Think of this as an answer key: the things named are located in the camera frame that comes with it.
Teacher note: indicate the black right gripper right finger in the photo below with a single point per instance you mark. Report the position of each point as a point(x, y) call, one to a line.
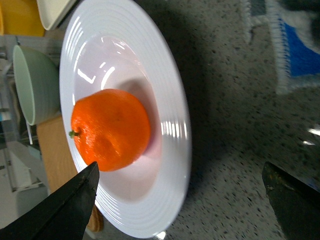
point(295, 204)

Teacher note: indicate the orange mandarin fruit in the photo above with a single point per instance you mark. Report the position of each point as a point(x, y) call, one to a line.
point(110, 127)

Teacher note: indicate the grey and blue cloth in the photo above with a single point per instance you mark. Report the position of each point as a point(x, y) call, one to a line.
point(297, 57)

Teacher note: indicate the yellow enamel mug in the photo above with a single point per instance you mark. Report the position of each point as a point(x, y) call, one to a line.
point(20, 17)

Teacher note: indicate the white round deep plate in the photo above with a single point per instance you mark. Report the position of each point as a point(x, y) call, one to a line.
point(114, 44)

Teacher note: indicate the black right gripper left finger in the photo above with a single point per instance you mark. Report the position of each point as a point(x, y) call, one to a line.
point(63, 215)

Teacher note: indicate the light green bowl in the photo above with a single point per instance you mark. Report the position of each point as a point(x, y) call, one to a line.
point(37, 84)

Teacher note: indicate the beige bear serving tray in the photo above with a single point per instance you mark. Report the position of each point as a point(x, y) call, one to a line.
point(52, 12)

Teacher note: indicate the wooden cutting board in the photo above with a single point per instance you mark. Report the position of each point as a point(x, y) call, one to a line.
point(56, 155)

